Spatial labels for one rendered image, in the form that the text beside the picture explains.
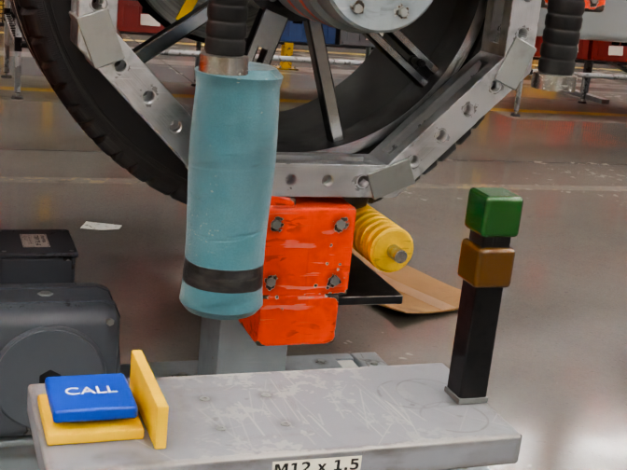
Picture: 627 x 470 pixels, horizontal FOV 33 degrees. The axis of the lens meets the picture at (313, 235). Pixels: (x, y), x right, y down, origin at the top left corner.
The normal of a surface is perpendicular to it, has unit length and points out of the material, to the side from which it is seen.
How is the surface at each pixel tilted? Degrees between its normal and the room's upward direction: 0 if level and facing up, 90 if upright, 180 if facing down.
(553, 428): 0
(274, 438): 0
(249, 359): 90
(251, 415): 0
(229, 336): 90
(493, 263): 90
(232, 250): 92
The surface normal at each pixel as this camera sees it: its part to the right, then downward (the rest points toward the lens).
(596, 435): 0.10, -0.96
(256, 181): 0.62, 0.31
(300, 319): 0.33, 0.29
